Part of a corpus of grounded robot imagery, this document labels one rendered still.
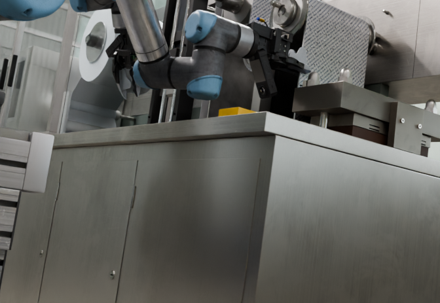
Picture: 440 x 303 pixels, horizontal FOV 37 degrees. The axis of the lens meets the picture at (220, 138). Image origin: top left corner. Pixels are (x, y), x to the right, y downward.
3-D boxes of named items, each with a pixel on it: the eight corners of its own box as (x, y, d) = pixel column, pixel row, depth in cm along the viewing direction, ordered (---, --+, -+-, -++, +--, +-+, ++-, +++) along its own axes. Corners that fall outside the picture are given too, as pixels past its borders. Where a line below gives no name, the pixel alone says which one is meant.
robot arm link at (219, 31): (179, 46, 148) (184, 10, 149) (218, 59, 154) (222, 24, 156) (199, 40, 142) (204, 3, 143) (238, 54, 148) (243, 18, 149)
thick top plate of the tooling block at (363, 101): (291, 112, 157) (294, 87, 158) (398, 143, 180) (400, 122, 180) (340, 106, 144) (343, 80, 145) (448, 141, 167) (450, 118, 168)
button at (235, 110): (217, 120, 141) (219, 108, 141) (242, 126, 145) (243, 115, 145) (236, 117, 135) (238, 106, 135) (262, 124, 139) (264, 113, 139)
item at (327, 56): (295, 97, 163) (304, 27, 166) (359, 118, 177) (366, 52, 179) (296, 97, 163) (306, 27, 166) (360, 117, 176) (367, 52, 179)
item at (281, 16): (277, 30, 169) (269, 12, 174) (283, 33, 170) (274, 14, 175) (295, 8, 165) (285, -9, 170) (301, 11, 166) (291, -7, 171)
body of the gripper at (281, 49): (296, 34, 159) (258, 19, 152) (292, 68, 158) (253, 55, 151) (275, 39, 165) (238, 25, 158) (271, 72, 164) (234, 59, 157)
